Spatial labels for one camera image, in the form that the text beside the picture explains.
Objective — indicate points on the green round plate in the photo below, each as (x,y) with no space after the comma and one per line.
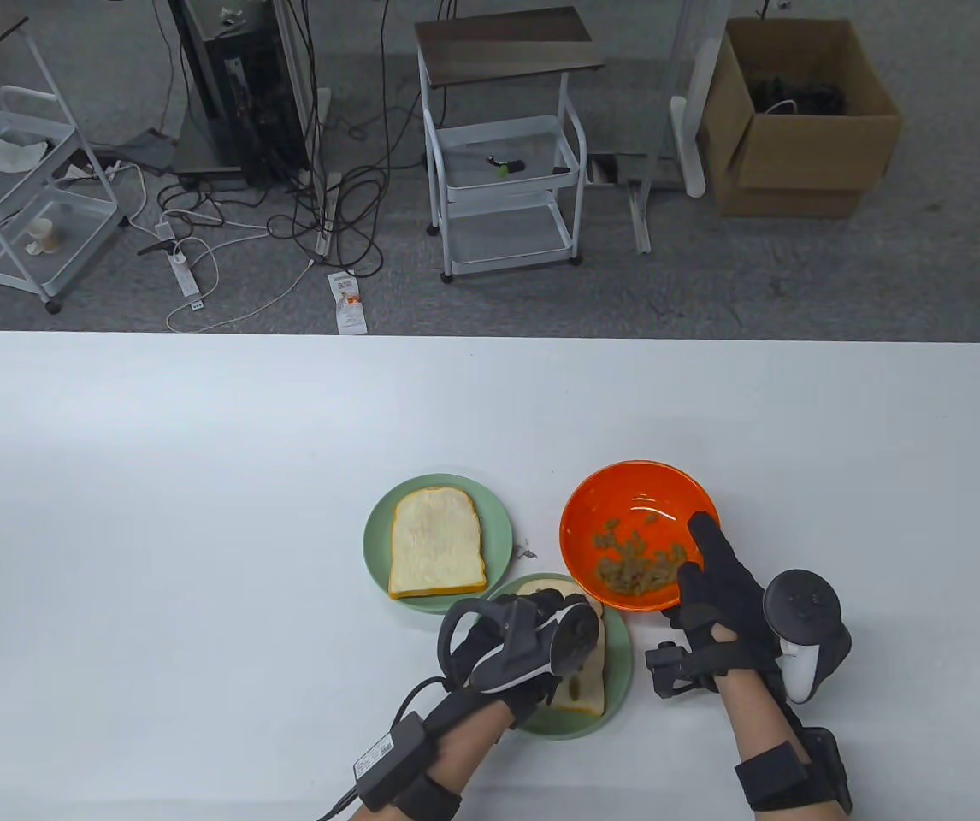
(618,676)
(498,534)

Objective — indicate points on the small black green gadget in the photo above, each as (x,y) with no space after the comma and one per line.
(507,165)

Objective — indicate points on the small crumpled wrapper scrap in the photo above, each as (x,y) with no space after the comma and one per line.
(526,554)

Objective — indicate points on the white toast slice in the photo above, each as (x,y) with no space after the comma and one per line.
(434,547)
(588,693)

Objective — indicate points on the grey flat device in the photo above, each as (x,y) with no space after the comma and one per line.
(148,147)

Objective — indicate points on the white power strip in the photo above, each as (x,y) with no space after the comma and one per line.
(185,278)

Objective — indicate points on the crumpled white paper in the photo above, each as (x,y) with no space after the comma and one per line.
(2,154)

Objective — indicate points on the black white hand controller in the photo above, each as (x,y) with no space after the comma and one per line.
(580,637)
(802,603)

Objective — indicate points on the black computer tower stand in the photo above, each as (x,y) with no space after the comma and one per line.
(250,103)

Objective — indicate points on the person's right hand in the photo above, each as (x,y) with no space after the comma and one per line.
(725,616)

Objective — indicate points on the white paper slip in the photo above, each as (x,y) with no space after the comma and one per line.
(346,308)

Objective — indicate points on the bundle of black gear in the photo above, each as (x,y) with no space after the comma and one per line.
(806,94)

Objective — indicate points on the person's left forearm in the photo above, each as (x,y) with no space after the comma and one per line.
(460,774)

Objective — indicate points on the white cart with dark top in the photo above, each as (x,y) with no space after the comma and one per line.
(507,43)
(79,227)

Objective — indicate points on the brown cardboard box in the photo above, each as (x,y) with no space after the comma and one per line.
(798,162)

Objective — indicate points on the white desk leg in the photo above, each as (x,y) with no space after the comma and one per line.
(687,145)

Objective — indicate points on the person's right forearm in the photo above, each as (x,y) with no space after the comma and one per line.
(755,718)

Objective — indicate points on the person's left hand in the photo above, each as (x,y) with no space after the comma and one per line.
(533,705)

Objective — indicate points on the grey metal floor rail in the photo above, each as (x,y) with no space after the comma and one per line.
(640,214)

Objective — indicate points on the small beige cup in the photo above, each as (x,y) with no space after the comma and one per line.
(43,235)

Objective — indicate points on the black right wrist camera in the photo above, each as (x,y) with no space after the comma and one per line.
(670,671)

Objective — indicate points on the orange plastic bowl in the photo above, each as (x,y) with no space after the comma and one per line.
(627,496)

